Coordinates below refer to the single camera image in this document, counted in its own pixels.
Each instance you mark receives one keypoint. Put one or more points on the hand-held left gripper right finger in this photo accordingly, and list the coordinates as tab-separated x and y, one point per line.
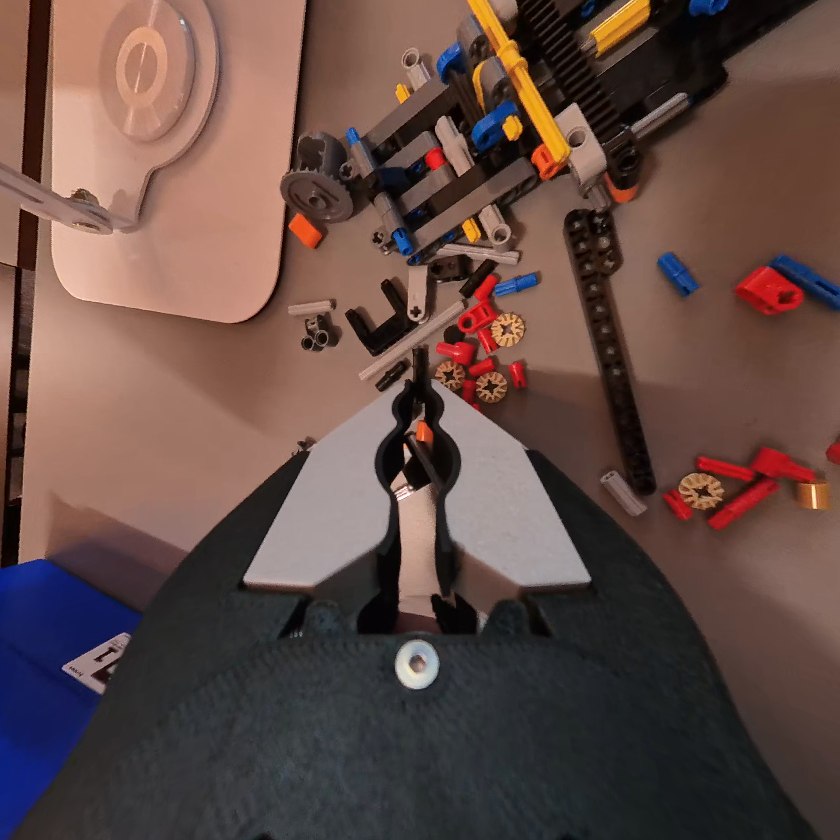
512	518

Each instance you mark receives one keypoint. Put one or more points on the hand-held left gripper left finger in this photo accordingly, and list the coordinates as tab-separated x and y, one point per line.
328	518

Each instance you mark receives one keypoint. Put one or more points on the black lego pin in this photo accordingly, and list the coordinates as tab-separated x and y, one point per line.
420	364

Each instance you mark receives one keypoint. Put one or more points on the pile of lego pieces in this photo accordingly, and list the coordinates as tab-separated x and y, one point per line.
507	330

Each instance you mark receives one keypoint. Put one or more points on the partly built lego vehicle chassis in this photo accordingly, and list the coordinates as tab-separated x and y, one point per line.
485	193

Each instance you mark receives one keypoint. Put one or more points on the grey lego pin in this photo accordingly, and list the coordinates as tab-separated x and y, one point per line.
623	492

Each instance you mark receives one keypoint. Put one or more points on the small red lego bush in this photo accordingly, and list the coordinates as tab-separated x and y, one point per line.
676	504

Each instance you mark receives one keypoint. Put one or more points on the tan lego bevel gear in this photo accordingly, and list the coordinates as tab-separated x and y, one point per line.
701	490

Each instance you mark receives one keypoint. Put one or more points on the long black lego beam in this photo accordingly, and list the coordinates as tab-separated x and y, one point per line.
607	341

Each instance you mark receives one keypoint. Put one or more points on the short red lego axle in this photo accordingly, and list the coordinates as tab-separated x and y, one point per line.
741	504

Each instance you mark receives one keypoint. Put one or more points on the red lego axle connector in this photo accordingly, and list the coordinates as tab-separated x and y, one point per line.
781	464

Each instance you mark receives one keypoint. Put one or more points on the orange lego piece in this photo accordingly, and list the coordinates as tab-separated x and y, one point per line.
306	231

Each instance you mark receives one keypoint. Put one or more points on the tan lego cylinder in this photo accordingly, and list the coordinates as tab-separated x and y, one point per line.
814	495

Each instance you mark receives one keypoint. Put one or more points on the dark grey lego gear assembly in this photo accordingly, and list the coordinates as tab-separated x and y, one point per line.
315	190

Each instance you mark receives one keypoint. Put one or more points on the long blue lego pin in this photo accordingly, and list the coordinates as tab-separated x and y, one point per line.
810	279

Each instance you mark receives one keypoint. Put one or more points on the blue bin with square tag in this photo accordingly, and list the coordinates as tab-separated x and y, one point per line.
39	656

